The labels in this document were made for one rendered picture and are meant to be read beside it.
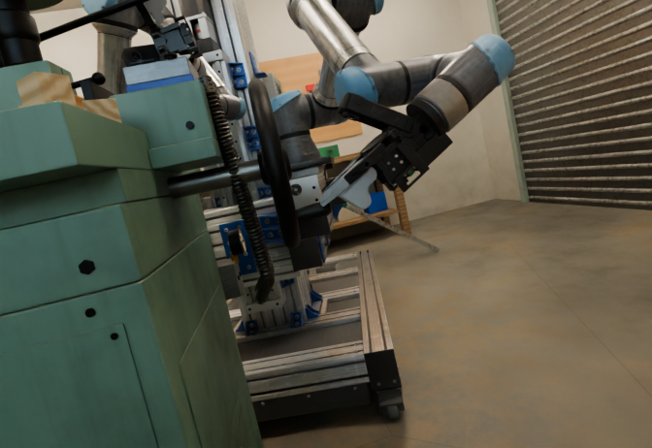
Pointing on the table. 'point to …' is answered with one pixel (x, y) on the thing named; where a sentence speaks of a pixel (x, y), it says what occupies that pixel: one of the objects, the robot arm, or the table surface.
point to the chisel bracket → (10, 98)
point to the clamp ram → (94, 91)
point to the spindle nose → (16, 26)
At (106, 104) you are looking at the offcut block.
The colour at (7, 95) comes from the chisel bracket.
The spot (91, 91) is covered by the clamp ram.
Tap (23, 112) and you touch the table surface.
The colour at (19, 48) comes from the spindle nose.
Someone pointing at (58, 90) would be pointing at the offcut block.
